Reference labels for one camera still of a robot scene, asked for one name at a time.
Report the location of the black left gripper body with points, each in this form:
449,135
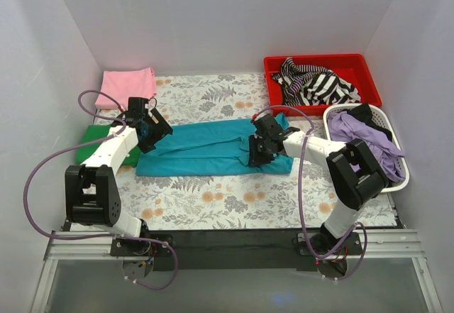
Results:
156,130

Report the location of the floral patterned table mat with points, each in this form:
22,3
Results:
254,201

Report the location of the aluminium rail frame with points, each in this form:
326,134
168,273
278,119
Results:
375,243

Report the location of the teal t-shirt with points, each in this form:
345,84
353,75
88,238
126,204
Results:
216,148

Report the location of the white perforated laundry basket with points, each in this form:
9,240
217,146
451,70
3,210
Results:
380,118

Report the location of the black garment in basket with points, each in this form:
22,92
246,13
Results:
363,113

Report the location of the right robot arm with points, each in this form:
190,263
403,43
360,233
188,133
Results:
355,173

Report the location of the red plastic tray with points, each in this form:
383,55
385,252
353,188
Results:
350,67

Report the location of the black white striped shirt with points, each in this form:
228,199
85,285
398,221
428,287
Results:
313,85

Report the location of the lavender shirt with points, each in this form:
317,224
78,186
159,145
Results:
343,127

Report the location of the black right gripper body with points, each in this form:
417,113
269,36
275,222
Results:
258,148

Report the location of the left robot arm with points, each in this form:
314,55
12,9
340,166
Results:
91,193

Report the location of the folded pink shirt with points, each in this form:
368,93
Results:
121,85

